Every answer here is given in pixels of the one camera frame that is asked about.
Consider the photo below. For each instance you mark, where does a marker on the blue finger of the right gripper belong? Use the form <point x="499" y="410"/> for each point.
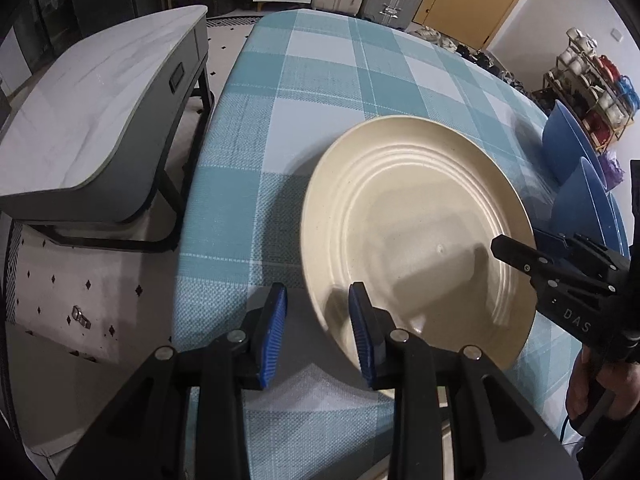
<point x="521" y="257"/>
<point x="552" y="245"/>

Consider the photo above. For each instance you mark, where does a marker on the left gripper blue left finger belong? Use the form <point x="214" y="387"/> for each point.
<point x="264" y="328"/>

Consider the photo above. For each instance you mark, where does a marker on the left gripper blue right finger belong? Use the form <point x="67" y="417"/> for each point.
<point x="372" y="326"/>

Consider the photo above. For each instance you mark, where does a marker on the blue bowl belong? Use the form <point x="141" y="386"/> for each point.
<point x="582" y="207"/>
<point x="564" y="144"/>
<point x="619" y="226"/>

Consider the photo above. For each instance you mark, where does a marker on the cream ceramic plate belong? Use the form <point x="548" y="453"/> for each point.
<point x="409" y="207"/>

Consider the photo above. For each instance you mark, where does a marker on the purple plastic bag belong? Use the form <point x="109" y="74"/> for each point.
<point x="613" y="173"/>

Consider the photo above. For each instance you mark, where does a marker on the shoe rack with shoes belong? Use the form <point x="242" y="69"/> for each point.
<point x="601" y="98"/>

